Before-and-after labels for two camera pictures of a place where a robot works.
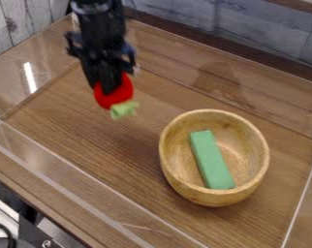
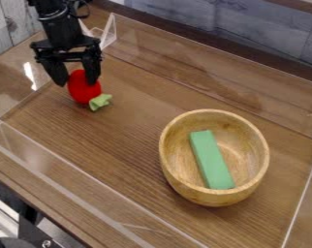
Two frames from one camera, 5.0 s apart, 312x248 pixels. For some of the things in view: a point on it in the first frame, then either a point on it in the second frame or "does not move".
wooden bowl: (214, 156) does not move
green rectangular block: (214, 173) does not move
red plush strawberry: (119, 101) → (85, 92)
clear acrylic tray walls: (203, 171) does not move
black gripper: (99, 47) → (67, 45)
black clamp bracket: (34, 235) does not move
